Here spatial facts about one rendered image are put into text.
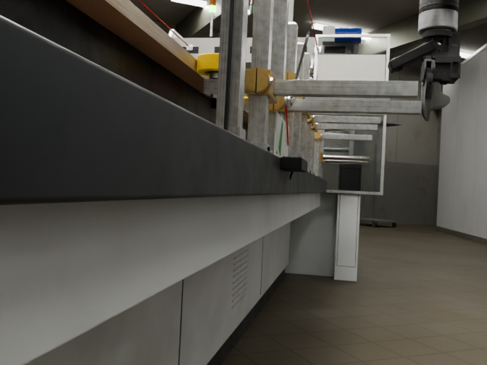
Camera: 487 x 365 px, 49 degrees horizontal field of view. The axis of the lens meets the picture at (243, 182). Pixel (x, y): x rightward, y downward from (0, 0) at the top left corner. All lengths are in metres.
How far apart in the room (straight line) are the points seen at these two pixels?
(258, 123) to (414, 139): 10.91
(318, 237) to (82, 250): 3.63
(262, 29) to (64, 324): 0.82
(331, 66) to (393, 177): 7.77
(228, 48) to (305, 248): 3.27
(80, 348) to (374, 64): 3.33
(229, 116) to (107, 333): 0.42
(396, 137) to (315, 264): 7.82
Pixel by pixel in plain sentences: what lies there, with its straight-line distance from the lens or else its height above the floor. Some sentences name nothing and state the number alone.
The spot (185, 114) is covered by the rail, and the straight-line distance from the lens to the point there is 0.47.
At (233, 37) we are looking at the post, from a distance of 0.83.
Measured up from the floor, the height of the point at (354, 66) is 1.52.
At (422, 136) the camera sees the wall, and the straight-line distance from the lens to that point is 12.09.
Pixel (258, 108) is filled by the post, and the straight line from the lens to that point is 1.07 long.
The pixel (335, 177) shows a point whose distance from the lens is 3.83.
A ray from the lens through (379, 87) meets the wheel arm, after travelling 1.10.
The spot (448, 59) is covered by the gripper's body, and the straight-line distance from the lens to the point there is 1.37.
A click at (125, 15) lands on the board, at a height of 0.87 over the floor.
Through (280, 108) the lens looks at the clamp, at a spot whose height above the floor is 0.83.
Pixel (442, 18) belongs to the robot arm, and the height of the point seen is 1.05.
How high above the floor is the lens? 0.63
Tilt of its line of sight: level
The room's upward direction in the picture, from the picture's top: 3 degrees clockwise
